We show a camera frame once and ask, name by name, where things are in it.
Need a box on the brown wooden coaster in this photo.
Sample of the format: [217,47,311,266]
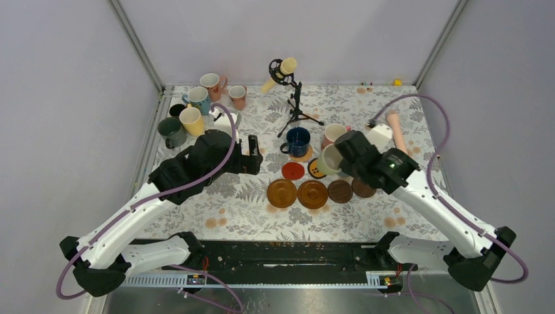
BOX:
[266,179,297,208]

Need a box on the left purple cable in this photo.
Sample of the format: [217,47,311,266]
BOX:
[55,103,238,301]

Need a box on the black microphone tripod stand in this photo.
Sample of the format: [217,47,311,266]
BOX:
[277,82,324,138]

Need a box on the pink cylindrical roller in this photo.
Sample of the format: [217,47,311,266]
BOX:
[386,110,408,155]

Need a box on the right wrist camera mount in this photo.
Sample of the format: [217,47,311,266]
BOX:
[365,124,393,151]

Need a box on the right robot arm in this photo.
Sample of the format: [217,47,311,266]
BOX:
[331,131,516,292]

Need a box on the salmon mug with handle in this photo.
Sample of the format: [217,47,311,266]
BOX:
[200,73,228,103]

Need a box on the dark blue mug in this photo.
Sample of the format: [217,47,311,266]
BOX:
[279,127,311,158]

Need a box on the cream microphone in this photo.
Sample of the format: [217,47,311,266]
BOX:
[260,58,297,94]

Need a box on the yellow mug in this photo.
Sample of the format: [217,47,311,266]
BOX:
[179,107,205,137]

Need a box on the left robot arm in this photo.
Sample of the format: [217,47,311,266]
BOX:
[60,130,263,297]

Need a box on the orange black face coaster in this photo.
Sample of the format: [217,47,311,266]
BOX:
[307,158,326,180]

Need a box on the light green mug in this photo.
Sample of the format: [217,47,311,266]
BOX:
[317,144,343,175]

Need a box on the woven rattan coaster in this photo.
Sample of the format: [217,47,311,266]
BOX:
[289,145,313,163]

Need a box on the dark brown coaster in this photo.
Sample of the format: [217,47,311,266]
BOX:
[327,180,353,203]
[351,179,377,198]

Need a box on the brown wooden knob lid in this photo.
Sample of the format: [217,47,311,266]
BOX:
[297,180,329,209]

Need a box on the small pink mug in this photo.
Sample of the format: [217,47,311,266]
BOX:
[228,86,247,111]

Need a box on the black mug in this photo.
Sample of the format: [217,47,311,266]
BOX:
[168,104,186,118]

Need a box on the red round coaster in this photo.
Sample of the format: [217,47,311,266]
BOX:
[281,162,305,181]

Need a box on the dark green mug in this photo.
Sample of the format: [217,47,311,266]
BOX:
[157,117,187,149]

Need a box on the blue patterned mug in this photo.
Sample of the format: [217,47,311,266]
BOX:
[182,86,211,116]

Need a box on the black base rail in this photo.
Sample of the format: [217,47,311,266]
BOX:
[162,232,420,287]

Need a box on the floral table mat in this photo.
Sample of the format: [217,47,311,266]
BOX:
[139,85,444,242]

